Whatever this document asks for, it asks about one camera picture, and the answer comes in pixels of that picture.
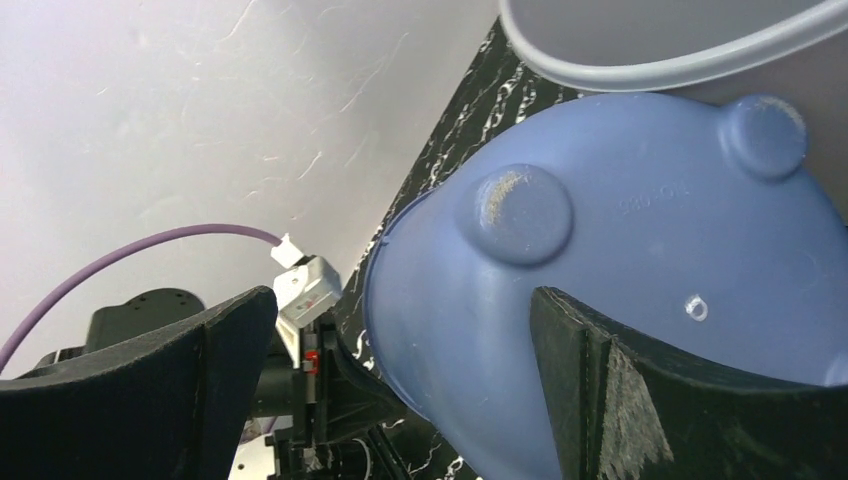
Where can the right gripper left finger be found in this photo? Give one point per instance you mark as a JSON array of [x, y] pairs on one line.
[[168, 404]]

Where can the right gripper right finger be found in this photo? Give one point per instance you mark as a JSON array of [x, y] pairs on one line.
[[624, 405]]

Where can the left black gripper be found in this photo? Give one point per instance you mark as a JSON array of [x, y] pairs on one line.
[[352, 399]]

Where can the blue plastic bucket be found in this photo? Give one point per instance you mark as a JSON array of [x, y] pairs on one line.
[[690, 223]]

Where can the grey plastic bucket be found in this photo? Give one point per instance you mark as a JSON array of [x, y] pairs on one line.
[[713, 51]]

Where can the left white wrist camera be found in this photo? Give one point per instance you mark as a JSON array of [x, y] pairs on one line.
[[308, 287]]

